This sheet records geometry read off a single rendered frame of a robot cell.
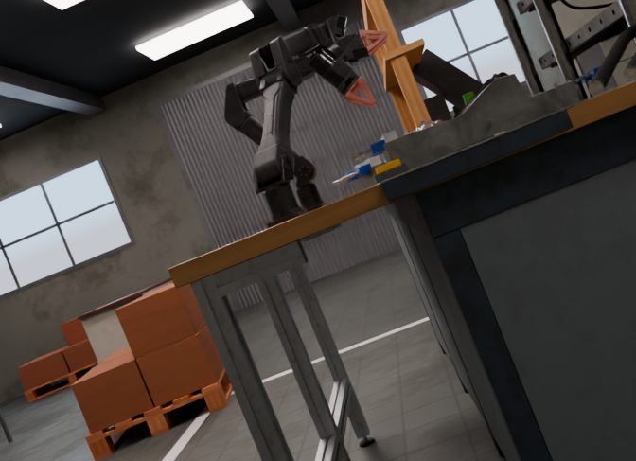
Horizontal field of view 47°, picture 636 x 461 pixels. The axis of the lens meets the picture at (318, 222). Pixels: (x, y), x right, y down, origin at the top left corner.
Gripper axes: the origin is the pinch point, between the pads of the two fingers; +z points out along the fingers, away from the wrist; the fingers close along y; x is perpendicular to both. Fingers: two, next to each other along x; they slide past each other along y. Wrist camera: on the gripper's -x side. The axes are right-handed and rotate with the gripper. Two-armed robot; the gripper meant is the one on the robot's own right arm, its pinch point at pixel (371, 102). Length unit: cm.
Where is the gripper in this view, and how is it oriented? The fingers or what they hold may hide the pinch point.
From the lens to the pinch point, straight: 201.8
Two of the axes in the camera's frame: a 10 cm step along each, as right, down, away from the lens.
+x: -6.2, 7.8, 0.6
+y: 0.5, -0.4, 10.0
